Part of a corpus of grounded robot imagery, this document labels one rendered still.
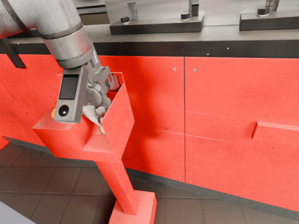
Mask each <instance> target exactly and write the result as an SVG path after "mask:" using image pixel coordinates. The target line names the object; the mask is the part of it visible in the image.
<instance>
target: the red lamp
mask: <svg viewBox="0 0 299 224"><path fill-rule="evenodd" d="M112 78H113V80H114V83H115V84H114V86H113V88H112V89H110V88H109V90H119V89H120V86H119V83H118V80H117V76H112ZM108 79H109V81H110V83H111V82H112V80H111V78H110V76H108Z"/></svg>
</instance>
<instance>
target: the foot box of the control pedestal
mask: <svg viewBox="0 0 299 224"><path fill-rule="evenodd" d="M134 192H135V195H136V197H137V200H138V202H139V206H138V210H137V215H136V216H135V215H130V214H125V213H124V211H123V209H122V208H121V206H120V204H119V202H118V201H117V199H116V201H115V204H114V207H113V211H112V214H111V217H110V220H109V223H108V224H154V218H155V212H156V206H157V200H156V196H155V193H154V192H146V191H139V190H134Z"/></svg>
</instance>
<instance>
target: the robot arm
mask: <svg viewBox="0 0 299 224"><path fill-rule="evenodd" d="M32 28H36V30H37V31H38V33H39V34H40V36H41V38H42V39H43V41H44V42H45V44H46V46H47V48H48V49H49V51H50V53H51V54H52V56H53V58H55V59H56V61H57V63H58V65H59V66H60V67H61V68H64V69H63V73H62V78H61V84H60V89H59V94H58V98H57V105H56V110H55V114H54V120H55V121H56V122H60V123H71V124H78V123H80V122H81V116H82V114H83V115H84V116H85V117H86V118H89V119H90V120H91V121H92V122H94V123H96V124H97V125H99V126H101V127H102V125H101V121H102V119H103V117H104V116H105V114H106V112H107V110H108V109H109V107H110V105H111V103H112V101H111V100H110V99H109V98H108V97H107V95H106V94H107V92H108V90H109V88H110V89H112V88H113V86H114V84H115V83H114V80H113V78H112V75H111V72H110V69H109V67H108V66H102V65H101V63H100V61H99V58H98V55H97V53H96V50H95V47H94V45H93V43H92V42H90V40H89V38H88V35H87V33H86V30H85V28H84V25H83V23H82V21H81V19H80V16H79V14H78V11H77V8H76V6H75V3H74V1H73V0H0V39H1V38H4V37H7V36H11V35H14V34H17V33H20V32H24V31H27V30H30V29H32ZM108 74H109V75H110V78H111V80H112V82H111V83H110V81H109V79H108Z"/></svg>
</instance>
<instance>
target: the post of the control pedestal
mask: <svg viewBox="0 0 299 224"><path fill-rule="evenodd" d="M94 162H95V163H96V165H97V167H98V168H99V170H100V172H101V173H102V175H103V177H104V179H105V180H106V182H107V184H108V185H109V187H110V189H111V190H112V192H113V194H114V195H115V197H116V199H117V201H118V202H119V204H120V206H121V208H122V209H123V211H124V213H125V214H130V215H135V216H136V215H137V210H138V206H139V202H138V200H137V197H136V195H135V192H134V190H133V187H132V185H131V182H130V180H129V178H128V175H127V173H126V170H125V168H124V165H123V163H122V160H121V161H120V163H111V162H101V161H94Z"/></svg>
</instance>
